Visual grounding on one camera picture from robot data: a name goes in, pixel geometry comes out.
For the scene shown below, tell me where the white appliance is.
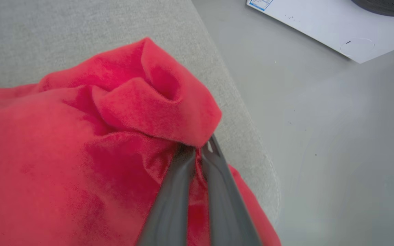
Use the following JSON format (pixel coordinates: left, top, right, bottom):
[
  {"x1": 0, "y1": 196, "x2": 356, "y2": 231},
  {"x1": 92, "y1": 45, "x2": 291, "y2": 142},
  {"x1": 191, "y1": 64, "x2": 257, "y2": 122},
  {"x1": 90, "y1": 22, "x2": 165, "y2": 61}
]
[{"x1": 246, "y1": 0, "x2": 394, "y2": 64}]

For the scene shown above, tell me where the blue and white label sticker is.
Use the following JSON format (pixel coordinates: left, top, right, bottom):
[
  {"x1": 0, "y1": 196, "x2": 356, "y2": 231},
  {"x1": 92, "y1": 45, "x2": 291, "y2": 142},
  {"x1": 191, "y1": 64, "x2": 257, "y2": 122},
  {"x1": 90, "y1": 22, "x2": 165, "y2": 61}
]
[{"x1": 248, "y1": 0, "x2": 273, "y2": 12}]

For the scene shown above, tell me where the red and white jersey garment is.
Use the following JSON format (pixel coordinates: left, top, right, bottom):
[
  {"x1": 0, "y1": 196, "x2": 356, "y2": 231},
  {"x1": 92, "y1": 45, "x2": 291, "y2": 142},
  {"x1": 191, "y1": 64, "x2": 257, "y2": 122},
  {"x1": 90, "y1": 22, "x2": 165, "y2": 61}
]
[{"x1": 0, "y1": 37, "x2": 282, "y2": 246}]

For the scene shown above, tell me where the dark round appliance door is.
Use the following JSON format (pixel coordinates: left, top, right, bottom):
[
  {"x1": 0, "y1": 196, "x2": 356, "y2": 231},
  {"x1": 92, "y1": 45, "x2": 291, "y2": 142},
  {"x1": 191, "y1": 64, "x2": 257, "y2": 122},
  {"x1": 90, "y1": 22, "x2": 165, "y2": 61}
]
[{"x1": 350, "y1": 0, "x2": 394, "y2": 17}]

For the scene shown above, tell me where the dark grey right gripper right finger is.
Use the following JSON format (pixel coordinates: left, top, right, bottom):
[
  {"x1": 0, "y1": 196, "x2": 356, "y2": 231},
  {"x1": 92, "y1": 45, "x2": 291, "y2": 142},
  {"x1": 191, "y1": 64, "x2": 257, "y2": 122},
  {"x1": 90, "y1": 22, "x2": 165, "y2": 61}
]
[{"x1": 201, "y1": 134, "x2": 263, "y2": 246}]

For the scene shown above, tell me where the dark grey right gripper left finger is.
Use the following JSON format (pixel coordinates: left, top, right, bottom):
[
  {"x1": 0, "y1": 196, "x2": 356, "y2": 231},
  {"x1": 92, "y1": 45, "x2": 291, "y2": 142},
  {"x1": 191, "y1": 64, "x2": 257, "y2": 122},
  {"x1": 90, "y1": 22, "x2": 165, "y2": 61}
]
[{"x1": 137, "y1": 145, "x2": 197, "y2": 246}]

